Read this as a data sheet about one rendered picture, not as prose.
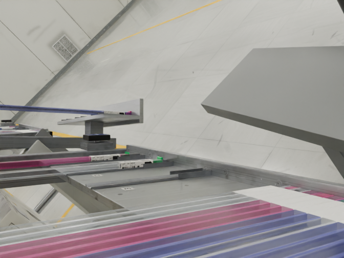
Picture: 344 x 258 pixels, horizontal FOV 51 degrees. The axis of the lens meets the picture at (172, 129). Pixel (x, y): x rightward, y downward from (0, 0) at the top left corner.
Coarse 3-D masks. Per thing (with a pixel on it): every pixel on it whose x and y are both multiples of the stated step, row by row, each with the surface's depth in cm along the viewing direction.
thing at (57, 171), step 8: (160, 160) 63; (40, 168) 54; (48, 168) 54; (56, 168) 54; (64, 168) 55; (72, 168) 55; (80, 168) 56; (88, 168) 57; (96, 168) 57; (104, 168) 58; (112, 168) 59; (120, 168) 60; (0, 176) 50; (8, 176) 51; (16, 176) 51; (24, 176) 52; (32, 176) 52; (40, 176) 53; (48, 176) 54
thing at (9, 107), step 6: (0, 108) 78; (6, 108) 79; (12, 108) 80; (18, 108) 81; (24, 108) 81; (30, 108) 82; (36, 108) 83; (42, 108) 84; (48, 108) 84; (54, 108) 85; (60, 108) 86; (84, 114) 91; (90, 114) 91; (96, 114) 91; (126, 114) 96
